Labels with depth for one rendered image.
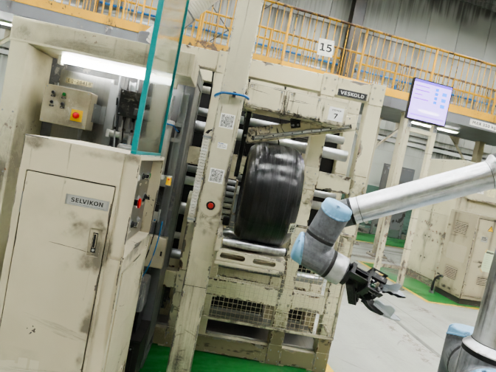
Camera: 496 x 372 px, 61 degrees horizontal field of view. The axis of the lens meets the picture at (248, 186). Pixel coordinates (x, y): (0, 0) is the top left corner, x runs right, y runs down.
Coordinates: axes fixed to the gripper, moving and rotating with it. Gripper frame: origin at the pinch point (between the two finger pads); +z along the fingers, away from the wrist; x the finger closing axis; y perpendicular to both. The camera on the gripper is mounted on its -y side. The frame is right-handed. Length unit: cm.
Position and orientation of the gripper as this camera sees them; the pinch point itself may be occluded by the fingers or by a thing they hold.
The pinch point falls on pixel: (398, 307)
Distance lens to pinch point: 140.2
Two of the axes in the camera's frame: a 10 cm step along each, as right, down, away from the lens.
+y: 2.6, -5.3, -8.1
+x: 4.2, -6.9, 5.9
